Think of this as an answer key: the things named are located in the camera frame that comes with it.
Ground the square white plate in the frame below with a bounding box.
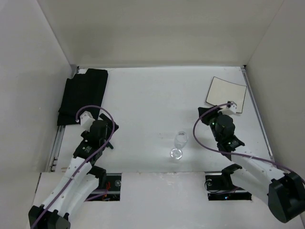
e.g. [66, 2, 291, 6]
[206, 77, 247, 114]

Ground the clear wine glass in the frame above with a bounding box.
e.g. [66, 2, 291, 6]
[170, 132, 188, 160]

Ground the black cloth placemat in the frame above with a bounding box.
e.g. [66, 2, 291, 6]
[57, 69, 108, 126]

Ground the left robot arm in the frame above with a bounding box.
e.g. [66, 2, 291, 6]
[28, 112, 118, 229]

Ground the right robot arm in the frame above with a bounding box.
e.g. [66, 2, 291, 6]
[198, 102, 305, 223]

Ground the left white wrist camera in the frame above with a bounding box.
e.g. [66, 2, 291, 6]
[80, 111, 95, 129]

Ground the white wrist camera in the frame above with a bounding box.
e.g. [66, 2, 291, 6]
[80, 111, 95, 129]
[226, 101, 237, 114]

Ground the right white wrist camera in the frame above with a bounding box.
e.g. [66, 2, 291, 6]
[226, 101, 237, 114]

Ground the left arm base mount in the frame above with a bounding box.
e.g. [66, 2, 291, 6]
[85, 173, 122, 202]

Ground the right aluminium table rail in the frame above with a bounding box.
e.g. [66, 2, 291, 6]
[241, 65, 275, 162]

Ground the aluminium table rail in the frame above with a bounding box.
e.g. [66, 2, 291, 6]
[46, 64, 79, 172]
[241, 65, 275, 162]

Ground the left aluminium table rail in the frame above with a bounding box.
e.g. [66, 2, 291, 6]
[46, 64, 79, 172]

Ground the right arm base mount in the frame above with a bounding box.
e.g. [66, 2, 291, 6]
[204, 173, 252, 201]

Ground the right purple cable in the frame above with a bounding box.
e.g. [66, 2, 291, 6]
[193, 103, 305, 186]

